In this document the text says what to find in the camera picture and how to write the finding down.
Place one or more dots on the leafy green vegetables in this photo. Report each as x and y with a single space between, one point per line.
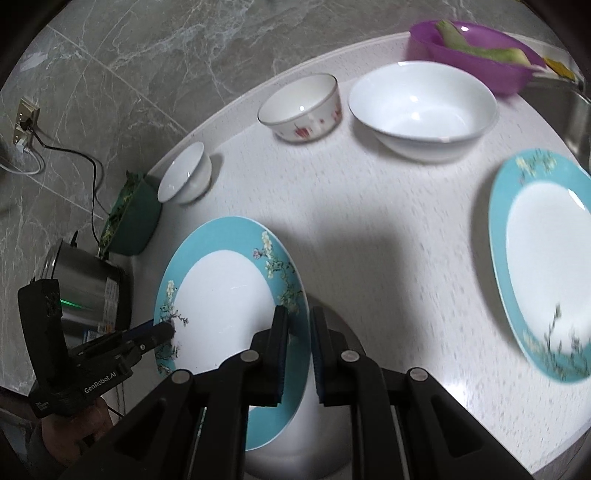
117 212

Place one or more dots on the purple plastic bowl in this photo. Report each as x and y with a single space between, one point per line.
480 74

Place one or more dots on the teal rim floral plate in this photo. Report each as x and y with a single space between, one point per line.
545 258
221 295

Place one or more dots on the stainless steel sink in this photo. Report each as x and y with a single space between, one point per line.
558 115

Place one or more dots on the white bowl with red flowers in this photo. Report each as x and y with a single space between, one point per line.
300 104

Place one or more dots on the green plastic basin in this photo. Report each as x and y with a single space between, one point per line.
138 221

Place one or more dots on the person's left forearm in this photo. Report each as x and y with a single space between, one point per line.
23 443

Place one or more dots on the wall power socket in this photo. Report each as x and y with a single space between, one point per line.
25 115

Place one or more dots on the small white bowl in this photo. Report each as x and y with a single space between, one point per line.
182 173

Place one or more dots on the yellow cloth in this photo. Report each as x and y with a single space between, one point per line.
559 68

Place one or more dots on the person's left hand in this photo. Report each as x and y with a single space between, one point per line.
78 434

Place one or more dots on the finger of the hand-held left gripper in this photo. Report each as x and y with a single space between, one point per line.
157 333

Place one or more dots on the stainless steel cooker pot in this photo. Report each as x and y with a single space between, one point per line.
83 281

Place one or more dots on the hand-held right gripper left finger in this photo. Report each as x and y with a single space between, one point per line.
280 355

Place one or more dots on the green vegetable stalk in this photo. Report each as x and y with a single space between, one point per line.
450 34
503 54

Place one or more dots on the large white bowl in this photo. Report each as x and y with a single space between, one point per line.
420 115

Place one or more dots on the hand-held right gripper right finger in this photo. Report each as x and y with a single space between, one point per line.
318 360

